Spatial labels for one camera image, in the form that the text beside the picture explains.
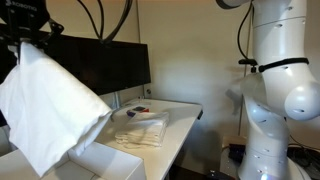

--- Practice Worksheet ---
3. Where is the black cable strap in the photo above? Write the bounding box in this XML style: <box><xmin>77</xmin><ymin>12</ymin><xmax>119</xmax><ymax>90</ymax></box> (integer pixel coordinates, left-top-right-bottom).
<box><xmin>258</xmin><ymin>57</ymin><xmax>310</xmax><ymax>73</ymax></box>

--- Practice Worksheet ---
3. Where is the red box with dark top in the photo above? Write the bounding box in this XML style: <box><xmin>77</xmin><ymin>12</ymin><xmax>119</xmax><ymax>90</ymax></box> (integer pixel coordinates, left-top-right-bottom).
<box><xmin>131</xmin><ymin>105</ymin><xmax>151</xmax><ymax>113</ymax></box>

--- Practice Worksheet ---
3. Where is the black floor device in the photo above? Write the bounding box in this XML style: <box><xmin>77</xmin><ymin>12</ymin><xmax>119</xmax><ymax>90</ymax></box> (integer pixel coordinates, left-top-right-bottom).
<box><xmin>227</xmin><ymin>143</ymin><xmax>248</xmax><ymax>163</ymax></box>

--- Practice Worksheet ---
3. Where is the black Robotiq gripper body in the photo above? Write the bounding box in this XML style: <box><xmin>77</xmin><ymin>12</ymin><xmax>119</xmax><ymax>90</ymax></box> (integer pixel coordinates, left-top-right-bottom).
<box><xmin>0</xmin><ymin>0</ymin><xmax>52</xmax><ymax>34</ymax></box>

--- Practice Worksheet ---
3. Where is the white cardboard box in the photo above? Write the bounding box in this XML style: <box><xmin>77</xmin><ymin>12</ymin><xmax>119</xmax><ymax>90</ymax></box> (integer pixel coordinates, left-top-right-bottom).
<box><xmin>0</xmin><ymin>141</ymin><xmax>147</xmax><ymax>180</ymax></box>

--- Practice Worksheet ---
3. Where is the white monitor stand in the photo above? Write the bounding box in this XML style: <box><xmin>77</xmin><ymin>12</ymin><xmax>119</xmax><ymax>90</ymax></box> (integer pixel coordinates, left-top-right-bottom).
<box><xmin>111</xmin><ymin>90</ymin><xmax>154</xmax><ymax>123</ymax></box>

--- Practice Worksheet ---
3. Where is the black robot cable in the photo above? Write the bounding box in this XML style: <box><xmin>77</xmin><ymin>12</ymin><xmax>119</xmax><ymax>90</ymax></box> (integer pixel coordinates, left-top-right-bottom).
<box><xmin>76</xmin><ymin>0</ymin><xmax>254</xmax><ymax>62</ymax></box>

